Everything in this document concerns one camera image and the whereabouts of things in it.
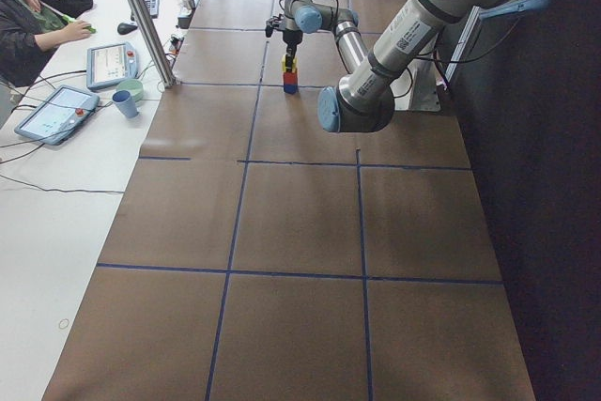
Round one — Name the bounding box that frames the blue wooden block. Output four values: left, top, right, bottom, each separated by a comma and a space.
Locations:
283, 84, 298, 95

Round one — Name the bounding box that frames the red wooden block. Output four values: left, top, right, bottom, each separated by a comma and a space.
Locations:
283, 71, 298, 86

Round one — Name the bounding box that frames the teach pendant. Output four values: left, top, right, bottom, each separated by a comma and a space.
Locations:
86, 42, 139, 92
14, 85, 100, 146

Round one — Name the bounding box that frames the seated person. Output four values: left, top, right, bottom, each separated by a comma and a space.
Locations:
1, 0, 94, 87

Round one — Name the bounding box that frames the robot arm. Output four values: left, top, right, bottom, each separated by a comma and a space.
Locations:
317, 0, 550, 132
276, 0, 368, 75

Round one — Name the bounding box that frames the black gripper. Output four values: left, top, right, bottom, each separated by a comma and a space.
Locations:
282, 27, 301, 69

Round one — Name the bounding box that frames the teach pendant far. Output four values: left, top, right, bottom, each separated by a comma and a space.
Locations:
86, 42, 139, 92

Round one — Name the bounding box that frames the aluminium frame post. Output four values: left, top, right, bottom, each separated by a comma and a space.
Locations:
128, 0, 177, 88

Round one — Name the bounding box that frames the teach pendant near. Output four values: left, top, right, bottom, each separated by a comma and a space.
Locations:
14, 85, 100, 146

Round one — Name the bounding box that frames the yellow wooden block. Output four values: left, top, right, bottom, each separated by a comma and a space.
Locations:
281, 54, 298, 72

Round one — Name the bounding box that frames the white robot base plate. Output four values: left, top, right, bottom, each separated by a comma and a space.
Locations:
391, 60, 440, 112

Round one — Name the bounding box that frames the blue plastic cup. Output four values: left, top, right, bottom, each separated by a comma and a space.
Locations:
112, 90, 139, 119

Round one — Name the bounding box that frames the black computer mouse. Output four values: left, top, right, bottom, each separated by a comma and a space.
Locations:
116, 22, 138, 36

